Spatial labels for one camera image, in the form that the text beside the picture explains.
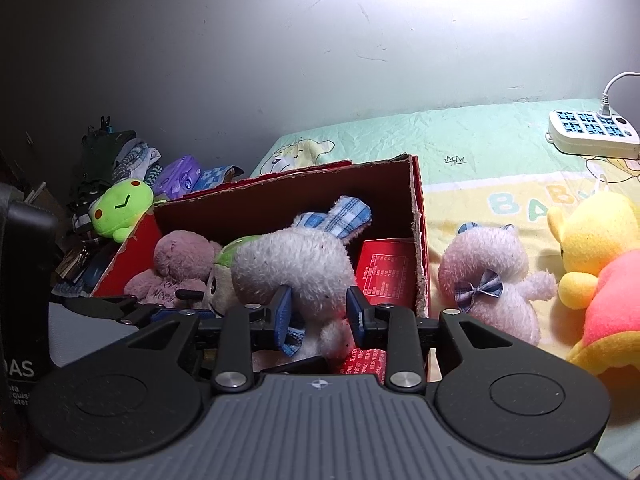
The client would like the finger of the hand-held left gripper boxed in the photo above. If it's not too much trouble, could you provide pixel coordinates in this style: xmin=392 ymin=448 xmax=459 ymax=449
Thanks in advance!
xmin=60 ymin=294 xmax=151 ymax=324
xmin=150 ymin=288 xmax=217 ymax=323

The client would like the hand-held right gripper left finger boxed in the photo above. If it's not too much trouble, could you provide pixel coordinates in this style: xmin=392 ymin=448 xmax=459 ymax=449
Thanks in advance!
xmin=120 ymin=284 xmax=296 ymax=395

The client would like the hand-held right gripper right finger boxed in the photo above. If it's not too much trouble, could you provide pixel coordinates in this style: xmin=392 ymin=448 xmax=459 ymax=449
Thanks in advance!
xmin=346 ymin=286 xmax=517 ymax=392

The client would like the green-headed plush toy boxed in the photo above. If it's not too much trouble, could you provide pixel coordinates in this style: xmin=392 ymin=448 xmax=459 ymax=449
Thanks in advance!
xmin=205 ymin=235 xmax=262 ymax=311

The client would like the white plush bunny plaid bow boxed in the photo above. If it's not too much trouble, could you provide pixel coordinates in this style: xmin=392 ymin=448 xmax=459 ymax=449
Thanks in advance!
xmin=438 ymin=223 xmax=558 ymax=346
xmin=231 ymin=196 xmax=374 ymax=361

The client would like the red-lined cardboard box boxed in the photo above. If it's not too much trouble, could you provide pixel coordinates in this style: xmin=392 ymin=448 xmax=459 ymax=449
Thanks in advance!
xmin=90 ymin=154 xmax=431 ymax=378

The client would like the yellow plush bear pink shirt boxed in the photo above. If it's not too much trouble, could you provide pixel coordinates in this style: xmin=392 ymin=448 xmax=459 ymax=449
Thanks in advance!
xmin=546 ymin=191 xmax=640 ymax=376

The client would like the blue plastic object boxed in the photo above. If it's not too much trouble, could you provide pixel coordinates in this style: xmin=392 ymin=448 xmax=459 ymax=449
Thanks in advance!
xmin=82 ymin=246 xmax=119 ymax=282

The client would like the purple plush teddy bear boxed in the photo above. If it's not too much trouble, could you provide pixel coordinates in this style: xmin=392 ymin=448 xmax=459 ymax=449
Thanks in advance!
xmin=123 ymin=230 xmax=223 ymax=309

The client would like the red printed carton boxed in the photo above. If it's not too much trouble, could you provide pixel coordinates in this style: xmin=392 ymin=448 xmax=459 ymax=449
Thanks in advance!
xmin=356 ymin=237 xmax=419 ymax=311

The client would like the green plush frog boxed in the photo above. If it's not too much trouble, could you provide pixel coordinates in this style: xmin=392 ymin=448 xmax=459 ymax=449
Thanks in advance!
xmin=89 ymin=178 xmax=169 ymax=244

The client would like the purple plastic packet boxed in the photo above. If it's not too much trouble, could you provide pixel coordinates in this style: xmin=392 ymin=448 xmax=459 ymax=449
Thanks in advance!
xmin=152 ymin=155 xmax=202 ymax=197

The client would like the dark clothes pile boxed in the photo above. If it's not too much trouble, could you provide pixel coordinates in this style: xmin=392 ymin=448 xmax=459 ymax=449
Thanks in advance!
xmin=67 ymin=116 xmax=164 ymax=234

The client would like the printed green bed sheet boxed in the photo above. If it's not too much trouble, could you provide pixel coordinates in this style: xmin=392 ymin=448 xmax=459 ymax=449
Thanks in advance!
xmin=247 ymin=97 xmax=640 ymax=467

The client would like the white power strip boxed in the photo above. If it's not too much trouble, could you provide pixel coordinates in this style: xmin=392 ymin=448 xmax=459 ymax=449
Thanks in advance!
xmin=546 ymin=108 xmax=640 ymax=160

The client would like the white power cable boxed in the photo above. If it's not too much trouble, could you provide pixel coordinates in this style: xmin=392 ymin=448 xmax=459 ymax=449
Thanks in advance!
xmin=597 ymin=71 xmax=640 ymax=121

